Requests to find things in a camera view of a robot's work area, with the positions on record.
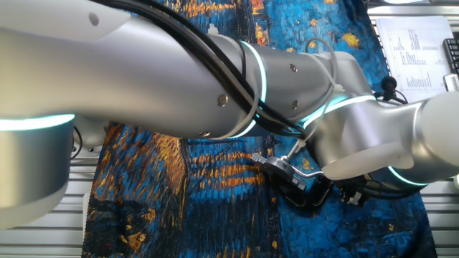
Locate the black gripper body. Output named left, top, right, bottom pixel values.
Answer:
left=337, top=177, right=371, bottom=202

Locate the metal lever with red handle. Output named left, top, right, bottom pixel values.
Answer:
left=250, top=152, right=326, bottom=191

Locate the thin metal rod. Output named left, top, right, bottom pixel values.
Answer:
left=286, top=141, right=301, bottom=161

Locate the starry night painted cloth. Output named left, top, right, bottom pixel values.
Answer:
left=81, top=0, right=438, bottom=258

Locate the printed paper sheet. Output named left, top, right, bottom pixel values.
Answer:
left=374, top=16, right=456, bottom=105

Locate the black keyboard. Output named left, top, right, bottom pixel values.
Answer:
left=443, top=37, right=459, bottom=76

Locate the black cable connector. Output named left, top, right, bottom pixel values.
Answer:
left=379, top=75, right=399, bottom=102

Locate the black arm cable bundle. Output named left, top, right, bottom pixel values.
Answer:
left=93, top=0, right=310, bottom=140

